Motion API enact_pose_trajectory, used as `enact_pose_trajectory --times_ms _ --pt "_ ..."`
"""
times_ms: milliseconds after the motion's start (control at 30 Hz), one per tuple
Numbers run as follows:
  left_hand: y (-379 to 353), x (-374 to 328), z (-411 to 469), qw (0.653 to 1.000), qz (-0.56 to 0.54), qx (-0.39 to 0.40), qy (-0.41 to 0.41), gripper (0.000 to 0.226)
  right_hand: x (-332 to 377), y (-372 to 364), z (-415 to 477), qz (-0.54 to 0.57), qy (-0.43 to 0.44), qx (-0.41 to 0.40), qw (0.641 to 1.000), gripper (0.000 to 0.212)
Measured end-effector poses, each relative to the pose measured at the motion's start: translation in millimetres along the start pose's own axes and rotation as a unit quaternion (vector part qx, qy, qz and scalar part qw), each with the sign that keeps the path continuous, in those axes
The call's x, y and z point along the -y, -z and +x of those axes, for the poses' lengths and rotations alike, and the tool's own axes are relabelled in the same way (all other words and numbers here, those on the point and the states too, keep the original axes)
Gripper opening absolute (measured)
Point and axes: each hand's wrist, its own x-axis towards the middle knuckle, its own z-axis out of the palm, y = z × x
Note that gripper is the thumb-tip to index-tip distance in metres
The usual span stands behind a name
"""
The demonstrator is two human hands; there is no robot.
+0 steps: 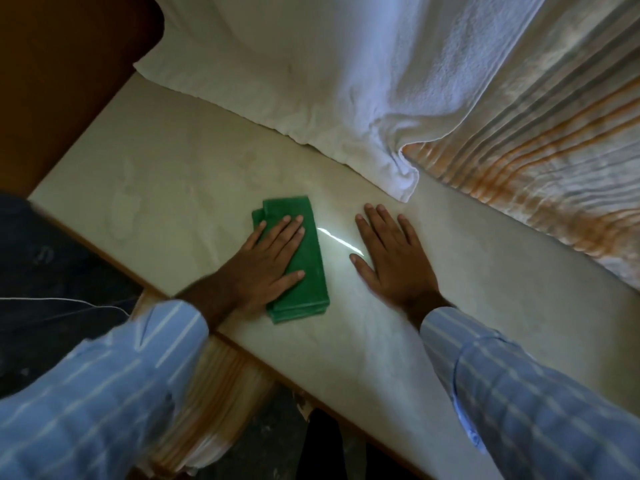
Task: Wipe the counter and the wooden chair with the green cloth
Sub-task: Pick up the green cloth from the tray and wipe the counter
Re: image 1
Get person's left hand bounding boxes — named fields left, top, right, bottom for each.
left=216, top=215, right=307, bottom=316

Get person's right hand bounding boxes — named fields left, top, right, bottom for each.
left=349, top=203, right=447, bottom=321

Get green cloth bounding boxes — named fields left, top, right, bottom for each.
left=251, top=196, right=332, bottom=325

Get person's right forearm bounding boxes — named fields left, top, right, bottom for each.
left=404, top=290, right=640, bottom=480

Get person's left forearm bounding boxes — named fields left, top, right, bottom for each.
left=0, top=274, right=240, bottom=480

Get orange striped folded cloth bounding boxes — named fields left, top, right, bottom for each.
left=132, top=290, right=279, bottom=480

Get white towel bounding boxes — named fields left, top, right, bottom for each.
left=133, top=0, right=549, bottom=205

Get orange grey striped cloth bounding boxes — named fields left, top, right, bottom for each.
left=401, top=0, right=640, bottom=291

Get brown wooden furniture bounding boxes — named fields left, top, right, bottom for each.
left=0, top=0, right=166, bottom=198

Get thin white cable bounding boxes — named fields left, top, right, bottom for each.
left=0, top=296, right=137, bottom=316

